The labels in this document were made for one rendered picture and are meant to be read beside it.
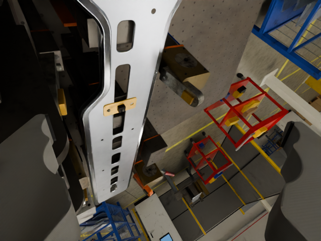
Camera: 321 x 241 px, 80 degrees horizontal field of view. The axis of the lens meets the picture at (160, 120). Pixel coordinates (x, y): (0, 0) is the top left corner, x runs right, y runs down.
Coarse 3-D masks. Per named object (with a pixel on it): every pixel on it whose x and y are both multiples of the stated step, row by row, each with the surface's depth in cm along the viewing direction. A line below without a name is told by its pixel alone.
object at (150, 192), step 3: (135, 174) 96; (135, 177) 96; (138, 177) 96; (135, 180) 96; (138, 180) 95; (138, 183) 97; (141, 183) 94; (141, 186) 95; (144, 186) 94; (147, 186) 94; (144, 189) 93; (147, 189) 93; (150, 189) 93; (144, 192) 94; (147, 192) 93; (150, 192) 93; (150, 195) 93
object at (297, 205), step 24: (288, 144) 10; (312, 144) 8; (288, 168) 8; (312, 168) 7; (288, 192) 6; (312, 192) 6; (288, 216) 5; (312, 216) 6; (288, 240) 5; (312, 240) 5
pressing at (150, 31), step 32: (96, 0) 26; (128, 0) 29; (160, 0) 31; (160, 32) 36; (128, 64) 38; (96, 96) 40; (128, 96) 45; (96, 128) 48; (128, 128) 56; (96, 160) 61; (128, 160) 74; (96, 192) 81
